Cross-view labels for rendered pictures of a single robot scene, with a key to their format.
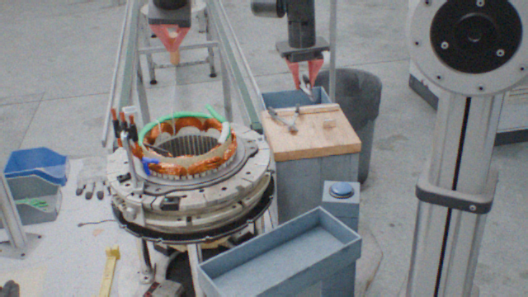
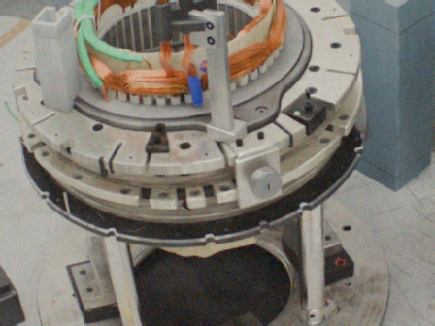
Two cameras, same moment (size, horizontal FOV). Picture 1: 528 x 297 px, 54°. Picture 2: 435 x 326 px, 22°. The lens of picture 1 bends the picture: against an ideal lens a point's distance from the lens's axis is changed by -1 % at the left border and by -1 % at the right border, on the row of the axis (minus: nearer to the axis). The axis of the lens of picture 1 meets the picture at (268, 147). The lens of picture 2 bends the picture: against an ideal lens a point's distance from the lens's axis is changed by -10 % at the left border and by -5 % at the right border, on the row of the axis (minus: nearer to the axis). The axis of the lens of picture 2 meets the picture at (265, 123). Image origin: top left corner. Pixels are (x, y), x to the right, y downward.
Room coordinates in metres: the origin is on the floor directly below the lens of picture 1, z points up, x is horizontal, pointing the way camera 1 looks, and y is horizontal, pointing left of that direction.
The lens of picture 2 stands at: (0.32, 0.81, 1.66)
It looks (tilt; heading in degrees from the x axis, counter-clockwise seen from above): 37 degrees down; 306
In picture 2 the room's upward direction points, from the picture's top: 4 degrees counter-clockwise
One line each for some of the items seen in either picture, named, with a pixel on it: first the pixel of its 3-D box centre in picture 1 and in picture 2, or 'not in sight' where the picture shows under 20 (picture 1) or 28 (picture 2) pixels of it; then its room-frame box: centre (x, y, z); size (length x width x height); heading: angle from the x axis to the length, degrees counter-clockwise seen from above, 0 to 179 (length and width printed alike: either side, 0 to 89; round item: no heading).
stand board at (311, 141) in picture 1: (308, 130); not in sight; (1.05, -0.09, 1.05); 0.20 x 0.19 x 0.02; 7
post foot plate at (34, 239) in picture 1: (20, 244); not in sight; (1.02, 0.63, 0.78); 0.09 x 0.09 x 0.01; 74
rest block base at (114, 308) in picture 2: (172, 240); (95, 289); (0.98, 0.24, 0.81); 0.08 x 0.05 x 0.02; 144
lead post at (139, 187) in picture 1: (134, 163); (221, 74); (0.78, 0.24, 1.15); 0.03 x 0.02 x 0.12; 4
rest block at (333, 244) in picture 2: not in sight; (312, 225); (0.82, 0.06, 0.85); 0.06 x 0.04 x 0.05; 148
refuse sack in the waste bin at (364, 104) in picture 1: (342, 112); not in sight; (2.45, -0.40, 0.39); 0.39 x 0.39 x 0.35
